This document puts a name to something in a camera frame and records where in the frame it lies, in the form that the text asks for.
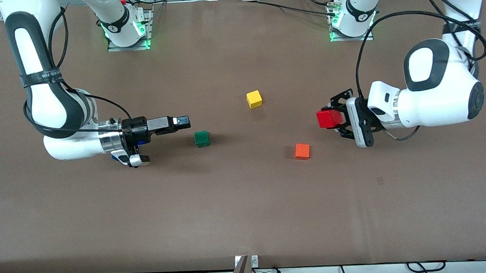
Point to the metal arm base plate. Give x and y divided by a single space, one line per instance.
365 37
151 24

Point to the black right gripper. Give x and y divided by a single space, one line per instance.
135 128

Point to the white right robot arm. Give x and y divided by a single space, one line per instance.
42 102

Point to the yellow wooden block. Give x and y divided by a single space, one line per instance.
254 99

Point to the orange wooden block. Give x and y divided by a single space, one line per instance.
301 151

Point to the brown table cover sheet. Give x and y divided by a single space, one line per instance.
230 205

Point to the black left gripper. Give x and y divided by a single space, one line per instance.
337 106

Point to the red wooden block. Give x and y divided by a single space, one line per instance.
328 118

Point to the white metal bracket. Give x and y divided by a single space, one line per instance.
255 261

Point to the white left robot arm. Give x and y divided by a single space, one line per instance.
435 99

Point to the green wooden block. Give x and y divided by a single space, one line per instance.
202 139

